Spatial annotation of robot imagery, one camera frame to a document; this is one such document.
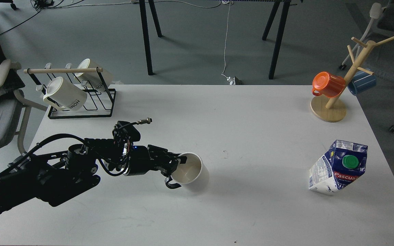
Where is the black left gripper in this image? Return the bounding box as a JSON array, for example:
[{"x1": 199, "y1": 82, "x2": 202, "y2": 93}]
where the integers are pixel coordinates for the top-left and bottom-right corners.
[{"x1": 123, "y1": 145, "x2": 187, "y2": 177}]

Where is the white mug black handle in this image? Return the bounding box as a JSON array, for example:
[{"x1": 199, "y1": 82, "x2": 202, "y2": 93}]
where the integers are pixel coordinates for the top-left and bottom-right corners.
[{"x1": 165, "y1": 152, "x2": 209, "y2": 194}]

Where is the blue white milk carton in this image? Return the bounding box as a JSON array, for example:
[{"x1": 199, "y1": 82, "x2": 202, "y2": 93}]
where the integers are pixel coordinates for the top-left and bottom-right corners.
[{"x1": 308, "y1": 140, "x2": 368, "y2": 194}]

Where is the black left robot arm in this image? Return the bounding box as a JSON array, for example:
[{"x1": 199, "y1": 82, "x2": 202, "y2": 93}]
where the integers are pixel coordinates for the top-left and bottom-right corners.
[{"x1": 0, "y1": 118, "x2": 188, "y2": 214}]

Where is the orange plastic cup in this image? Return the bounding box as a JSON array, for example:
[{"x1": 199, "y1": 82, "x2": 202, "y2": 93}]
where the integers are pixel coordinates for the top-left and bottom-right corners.
[{"x1": 312, "y1": 71, "x2": 346, "y2": 98}]

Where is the blue cup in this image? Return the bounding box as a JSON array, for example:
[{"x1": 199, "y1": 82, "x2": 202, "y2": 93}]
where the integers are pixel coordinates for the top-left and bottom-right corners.
[{"x1": 347, "y1": 71, "x2": 377, "y2": 96}]

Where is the power strip on floor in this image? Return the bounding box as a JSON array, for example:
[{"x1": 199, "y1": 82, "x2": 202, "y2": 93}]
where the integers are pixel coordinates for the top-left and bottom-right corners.
[{"x1": 227, "y1": 76, "x2": 244, "y2": 85}]

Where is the white mug rear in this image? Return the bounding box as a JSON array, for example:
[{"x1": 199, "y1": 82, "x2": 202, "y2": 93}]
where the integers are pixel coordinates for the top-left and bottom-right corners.
[{"x1": 75, "y1": 58, "x2": 114, "y2": 92}]

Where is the white HOME mug front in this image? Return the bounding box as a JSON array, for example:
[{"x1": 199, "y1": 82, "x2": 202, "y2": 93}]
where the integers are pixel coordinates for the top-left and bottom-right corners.
[{"x1": 43, "y1": 77, "x2": 87, "y2": 111}]

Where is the black table leg left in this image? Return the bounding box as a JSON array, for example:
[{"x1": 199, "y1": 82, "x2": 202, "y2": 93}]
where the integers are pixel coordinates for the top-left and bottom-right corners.
[{"x1": 138, "y1": 0, "x2": 163, "y2": 76}]

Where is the black table leg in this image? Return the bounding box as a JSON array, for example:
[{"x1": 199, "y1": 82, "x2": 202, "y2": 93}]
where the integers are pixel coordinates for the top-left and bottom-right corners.
[
  {"x1": 138, "y1": 0, "x2": 163, "y2": 76},
  {"x1": 261, "y1": 0, "x2": 291, "y2": 80}
]

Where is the wooden mug tree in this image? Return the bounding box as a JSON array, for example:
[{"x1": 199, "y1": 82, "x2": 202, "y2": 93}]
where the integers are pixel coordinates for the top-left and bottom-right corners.
[{"x1": 311, "y1": 36, "x2": 394, "y2": 122}]

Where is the grey chair left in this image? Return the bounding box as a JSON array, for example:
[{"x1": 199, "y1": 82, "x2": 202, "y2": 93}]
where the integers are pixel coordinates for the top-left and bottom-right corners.
[{"x1": 0, "y1": 59, "x2": 47, "y2": 153}]

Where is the black table leg right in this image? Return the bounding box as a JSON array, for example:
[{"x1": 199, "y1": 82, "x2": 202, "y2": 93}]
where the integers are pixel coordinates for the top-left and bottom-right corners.
[{"x1": 261, "y1": 0, "x2": 291, "y2": 80}]

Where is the white office chair right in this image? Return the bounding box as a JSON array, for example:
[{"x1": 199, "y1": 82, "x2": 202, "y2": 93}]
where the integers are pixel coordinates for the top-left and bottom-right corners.
[{"x1": 338, "y1": 3, "x2": 394, "y2": 71}]

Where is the white cable on floor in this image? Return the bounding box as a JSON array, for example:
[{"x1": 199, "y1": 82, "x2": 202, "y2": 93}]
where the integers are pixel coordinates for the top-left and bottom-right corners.
[{"x1": 220, "y1": 0, "x2": 234, "y2": 80}]

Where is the black wire mug rack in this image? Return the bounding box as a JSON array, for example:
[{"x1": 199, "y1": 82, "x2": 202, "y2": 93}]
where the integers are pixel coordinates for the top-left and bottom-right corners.
[{"x1": 24, "y1": 63, "x2": 116, "y2": 119}]

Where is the black cable on floor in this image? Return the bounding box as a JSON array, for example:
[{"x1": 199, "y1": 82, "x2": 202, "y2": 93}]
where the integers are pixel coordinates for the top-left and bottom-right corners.
[{"x1": 0, "y1": 0, "x2": 84, "y2": 38}]

